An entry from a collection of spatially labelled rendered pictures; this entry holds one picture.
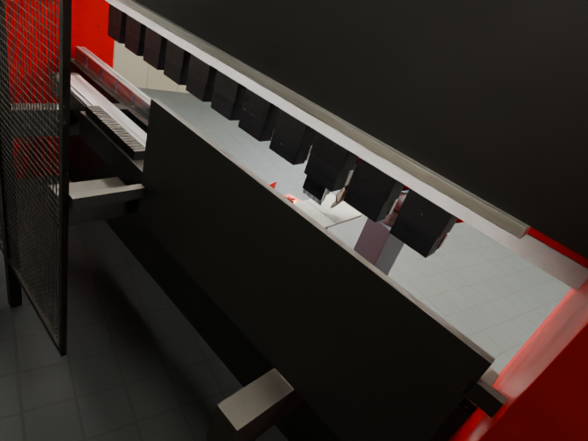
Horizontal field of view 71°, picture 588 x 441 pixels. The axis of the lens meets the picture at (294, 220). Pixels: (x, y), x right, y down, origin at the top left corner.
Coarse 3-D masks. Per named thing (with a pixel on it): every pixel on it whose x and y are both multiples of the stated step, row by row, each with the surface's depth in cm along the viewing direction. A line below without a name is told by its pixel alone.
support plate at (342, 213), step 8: (304, 200) 174; (312, 200) 176; (328, 200) 180; (304, 208) 168; (312, 208) 170; (320, 208) 172; (328, 208) 174; (336, 208) 176; (344, 208) 178; (352, 208) 181; (312, 216) 164; (320, 216) 166; (328, 216) 168; (336, 216) 170; (344, 216) 172; (352, 216) 174; (360, 216) 179; (320, 224) 161; (328, 224) 163; (336, 224) 166
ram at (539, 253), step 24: (144, 24) 206; (192, 48) 184; (264, 96) 160; (312, 120) 146; (384, 168) 130; (432, 192) 121; (456, 216) 118; (480, 216) 113; (504, 240) 110; (528, 240) 106; (552, 240) 102; (552, 264) 104; (576, 264) 100; (576, 288) 101
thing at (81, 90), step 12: (72, 84) 209; (84, 84) 213; (72, 96) 202; (84, 96) 201; (96, 96) 205; (72, 108) 205; (84, 108) 195; (108, 108) 197; (120, 120) 190; (132, 132) 183; (144, 132) 187; (144, 144) 177
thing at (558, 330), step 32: (544, 320) 131; (576, 320) 63; (544, 352) 70; (576, 352) 53; (512, 384) 80; (544, 384) 57; (576, 384) 54; (480, 416) 90; (512, 416) 61; (544, 416) 58; (576, 416) 55
